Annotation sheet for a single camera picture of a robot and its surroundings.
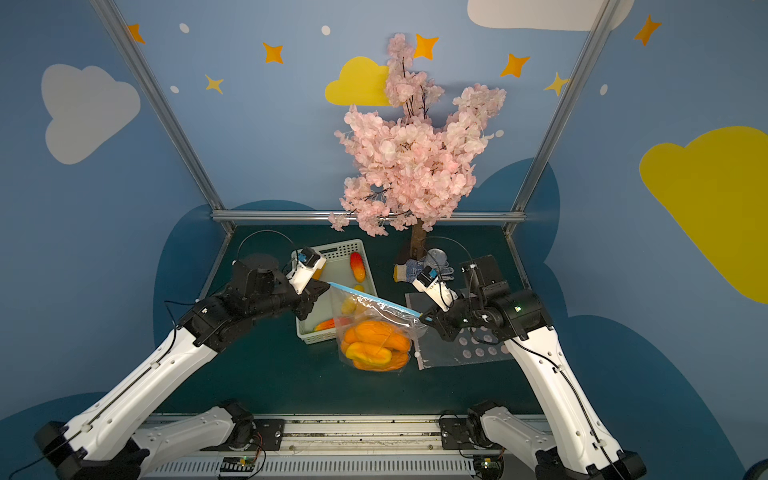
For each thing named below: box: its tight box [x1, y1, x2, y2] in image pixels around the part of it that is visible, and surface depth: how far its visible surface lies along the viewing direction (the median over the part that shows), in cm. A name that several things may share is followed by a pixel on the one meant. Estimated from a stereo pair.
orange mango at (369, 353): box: [345, 342, 392, 366], surface depth 79 cm
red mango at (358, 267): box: [350, 252, 366, 283], surface depth 106 cm
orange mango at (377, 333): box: [343, 320, 412, 353], surface depth 79 cm
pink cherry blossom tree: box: [328, 33, 507, 259], surface depth 68 cm
